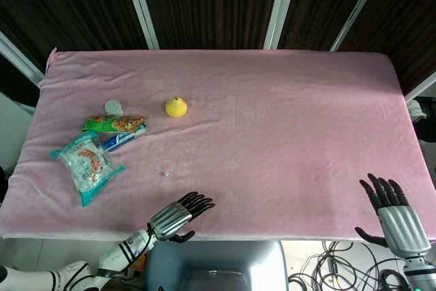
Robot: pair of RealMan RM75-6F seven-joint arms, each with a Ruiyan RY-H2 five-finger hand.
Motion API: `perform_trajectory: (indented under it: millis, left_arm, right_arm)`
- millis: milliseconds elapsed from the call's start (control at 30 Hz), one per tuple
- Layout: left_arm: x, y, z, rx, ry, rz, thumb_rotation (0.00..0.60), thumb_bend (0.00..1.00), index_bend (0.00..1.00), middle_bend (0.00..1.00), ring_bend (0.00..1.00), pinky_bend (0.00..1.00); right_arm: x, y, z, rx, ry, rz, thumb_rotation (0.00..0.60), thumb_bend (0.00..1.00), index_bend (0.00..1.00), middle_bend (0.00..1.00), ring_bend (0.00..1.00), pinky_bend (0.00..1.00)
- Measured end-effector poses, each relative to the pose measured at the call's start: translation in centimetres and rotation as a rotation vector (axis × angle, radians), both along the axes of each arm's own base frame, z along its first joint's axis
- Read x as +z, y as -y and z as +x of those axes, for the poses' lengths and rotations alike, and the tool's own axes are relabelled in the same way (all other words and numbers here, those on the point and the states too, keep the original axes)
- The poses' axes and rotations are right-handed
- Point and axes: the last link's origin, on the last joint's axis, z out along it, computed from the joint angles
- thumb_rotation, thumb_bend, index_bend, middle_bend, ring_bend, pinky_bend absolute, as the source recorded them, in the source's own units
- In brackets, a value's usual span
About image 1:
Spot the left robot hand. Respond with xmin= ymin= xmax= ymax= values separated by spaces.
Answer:
xmin=149 ymin=192 xmax=216 ymax=244

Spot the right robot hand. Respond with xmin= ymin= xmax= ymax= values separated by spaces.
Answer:
xmin=354 ymin=173 xmax=432 ymax=259

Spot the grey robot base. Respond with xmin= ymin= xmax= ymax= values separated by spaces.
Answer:
xmin=144 ymin=239 xmax=290 ymax=291

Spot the pink fleece table cloth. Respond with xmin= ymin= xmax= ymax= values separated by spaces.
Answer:
xmin=0 ymin=48 xmax=436 ymax=241

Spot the blue white toothpaste box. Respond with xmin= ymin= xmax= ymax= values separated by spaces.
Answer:
xmin=102 ymin=122 xmax=149 ymax=153

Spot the teal clear snack bag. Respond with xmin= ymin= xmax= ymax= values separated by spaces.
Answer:
xmin=50 ymin=130 xmax=127 ymax=207

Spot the white cloth bundle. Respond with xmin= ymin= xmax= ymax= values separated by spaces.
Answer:
xmin=406 ymin=99 xmax=427 ymax=122

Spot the green snack packet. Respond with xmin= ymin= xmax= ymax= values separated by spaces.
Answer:
xmin=81 ymin=114 xmax=146 ymax=134

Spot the yellow pear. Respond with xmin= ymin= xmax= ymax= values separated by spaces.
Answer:
xmin=165 ymin=96 xmax=189 ymax=119

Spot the black cable bundle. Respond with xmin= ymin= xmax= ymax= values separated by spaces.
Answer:
xmin=287 ymin=240 xmax=409 ymax=291

